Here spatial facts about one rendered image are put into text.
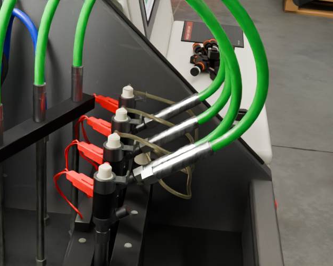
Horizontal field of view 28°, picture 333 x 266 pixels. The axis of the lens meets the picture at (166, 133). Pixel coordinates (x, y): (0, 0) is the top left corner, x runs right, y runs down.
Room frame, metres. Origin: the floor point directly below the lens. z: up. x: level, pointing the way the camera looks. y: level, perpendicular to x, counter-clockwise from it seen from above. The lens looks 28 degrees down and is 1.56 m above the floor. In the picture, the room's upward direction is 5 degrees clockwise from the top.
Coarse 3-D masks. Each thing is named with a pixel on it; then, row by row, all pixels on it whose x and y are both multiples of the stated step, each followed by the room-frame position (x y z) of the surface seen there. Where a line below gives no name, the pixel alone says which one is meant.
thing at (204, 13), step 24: (192, 0) 0.77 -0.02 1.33; (0, 24) 0.78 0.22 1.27; (216, 24) 0.77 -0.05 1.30; (0, 48) 0.78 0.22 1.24; (0, 72) 0.78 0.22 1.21; (0, 96) 0.78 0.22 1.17; (240, 96) 0.77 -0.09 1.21; (0, 120) 0.78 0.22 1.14; (0, 144) 0.78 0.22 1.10; (192, 144) 0.77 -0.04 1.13; (144, 168) 0.77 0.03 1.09
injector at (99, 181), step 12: (96, 180) 0.69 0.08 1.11; (108, 180) 0.69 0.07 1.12; (96, 192) 0.69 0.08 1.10; (108, 192) 0.69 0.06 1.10; (96, 204) 0.69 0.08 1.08; (108, 204) 0.69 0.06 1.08; (96, 216) 0.69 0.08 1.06; (108, 216) 0.69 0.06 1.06; (120, 216) 0.69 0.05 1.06; (96, 228) 0.69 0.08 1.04; (108, 228) 0.70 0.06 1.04; (96, 240) 0.69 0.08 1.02; (108, 240) 0.70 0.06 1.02; (96, 252) 0.69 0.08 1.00; (96, 264) 0.69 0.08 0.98
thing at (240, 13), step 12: (228, 0) 0.69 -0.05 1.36; (240, 12) 0.69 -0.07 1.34; (240, 24) 0.69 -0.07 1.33; (252, 24) 0.69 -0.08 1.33; (252, 36) 0.69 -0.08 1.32; (252, 48) 0.69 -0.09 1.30; (264, 60) 0.69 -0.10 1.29; (264, 72) 0.69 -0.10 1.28; (264, 84) 0.69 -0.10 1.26; (264, 96) 0.69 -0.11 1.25; (252, 108) 0.69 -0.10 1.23; (240, 120) 0.70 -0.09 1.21; (252, 120) 0.69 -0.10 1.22; (228, 132) 0.69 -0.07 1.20; (240, 132) 0.69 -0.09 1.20; (216, 144) 0.69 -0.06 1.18; (228, 144) 0.69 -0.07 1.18
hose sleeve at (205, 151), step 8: (200, 144) 0.70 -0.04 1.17; (208, 144) 0.69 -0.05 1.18; (184, 152) 0.70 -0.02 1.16; (192, 152) 0.69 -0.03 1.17; (200, 152) 0.69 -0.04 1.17; (208, 152) 0.69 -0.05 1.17; (168, 160) 0.70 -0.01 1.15; (176, 160) 0.69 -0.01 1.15; (184, 160) 0.69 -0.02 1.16; (192, 160) 0.69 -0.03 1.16; (200, 160) 0.69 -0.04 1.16; (160, 168) 0.69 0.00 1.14; (168, 168) 0.69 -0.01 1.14; (176, 168) 0.69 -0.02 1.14; (160, 176) 0.69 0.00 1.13
